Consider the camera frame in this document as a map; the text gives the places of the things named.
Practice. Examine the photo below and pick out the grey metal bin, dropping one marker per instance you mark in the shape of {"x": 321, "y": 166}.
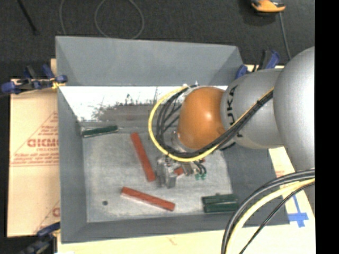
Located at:
{"x": 111, "y": 168}

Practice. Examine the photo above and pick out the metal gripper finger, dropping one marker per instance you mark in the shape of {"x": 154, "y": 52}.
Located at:
{"x": 161, "y": 172}
{"x": 171, "y": 179}

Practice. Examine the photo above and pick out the dark green flat block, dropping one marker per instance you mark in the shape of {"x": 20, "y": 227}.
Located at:
{"x": 99, "y": 131}
{"x": 219, "y": 199}
{"x": 221, "y": 207}

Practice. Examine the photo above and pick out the red-brown flat block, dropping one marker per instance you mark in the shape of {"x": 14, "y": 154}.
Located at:
{"x": 142, "y": 156}
{"x": 179, "y": 171}
{"x": 148, "y": 198}

